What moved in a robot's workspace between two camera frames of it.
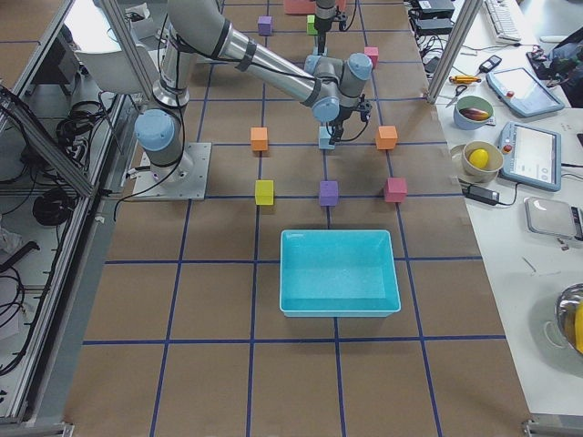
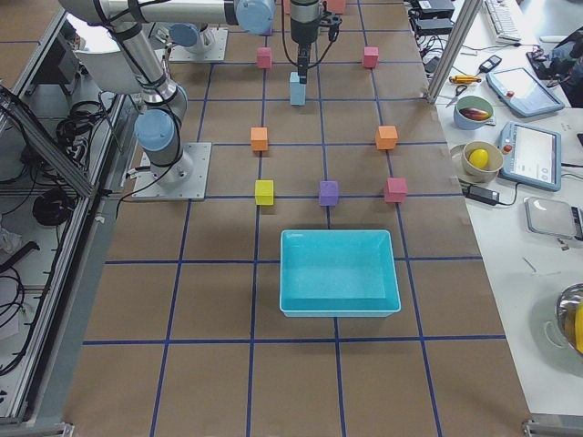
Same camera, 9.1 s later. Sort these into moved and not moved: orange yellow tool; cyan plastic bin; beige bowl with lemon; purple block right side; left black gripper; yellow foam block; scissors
Moved: left black gripper
Not moved: orange yellow tool; beige bowl with lemon; purple block right side; yellow foam block; scissors; cyan plastic bin
